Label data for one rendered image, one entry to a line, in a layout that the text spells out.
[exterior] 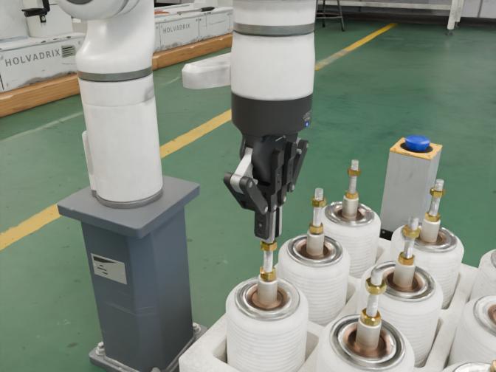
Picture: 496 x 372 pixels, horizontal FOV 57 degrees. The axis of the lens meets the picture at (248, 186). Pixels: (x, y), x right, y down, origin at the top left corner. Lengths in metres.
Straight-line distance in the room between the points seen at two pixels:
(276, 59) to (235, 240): 0.76
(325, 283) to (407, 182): 0.29
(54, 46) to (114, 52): 1.90
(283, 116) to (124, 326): 0.45
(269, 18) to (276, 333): 0.32
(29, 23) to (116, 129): 2.01
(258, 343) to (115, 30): 0.41
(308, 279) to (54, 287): 0.60
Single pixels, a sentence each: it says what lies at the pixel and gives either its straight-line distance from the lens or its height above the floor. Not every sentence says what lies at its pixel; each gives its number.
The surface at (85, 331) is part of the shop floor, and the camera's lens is 0.91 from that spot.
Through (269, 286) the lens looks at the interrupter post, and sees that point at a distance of 0.52.
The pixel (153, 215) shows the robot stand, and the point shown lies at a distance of 0.61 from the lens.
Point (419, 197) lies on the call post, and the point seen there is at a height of 0.24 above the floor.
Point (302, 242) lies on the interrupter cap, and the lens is 0.64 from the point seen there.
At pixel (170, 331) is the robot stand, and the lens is 0.75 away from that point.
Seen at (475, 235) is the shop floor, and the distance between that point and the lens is 1.25.
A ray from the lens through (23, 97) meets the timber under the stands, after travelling 2.29.
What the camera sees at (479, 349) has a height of 0.23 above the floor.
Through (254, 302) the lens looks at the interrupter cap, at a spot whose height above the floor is 0.25.
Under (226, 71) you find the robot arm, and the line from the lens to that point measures 0.43.
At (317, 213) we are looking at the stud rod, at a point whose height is 0.31.
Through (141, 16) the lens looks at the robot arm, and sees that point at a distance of 0.61.
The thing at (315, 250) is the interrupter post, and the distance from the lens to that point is 0.61.
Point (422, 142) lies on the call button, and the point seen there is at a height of 0.33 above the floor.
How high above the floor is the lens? 0.60
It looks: 26 degrees down
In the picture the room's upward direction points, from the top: straight up
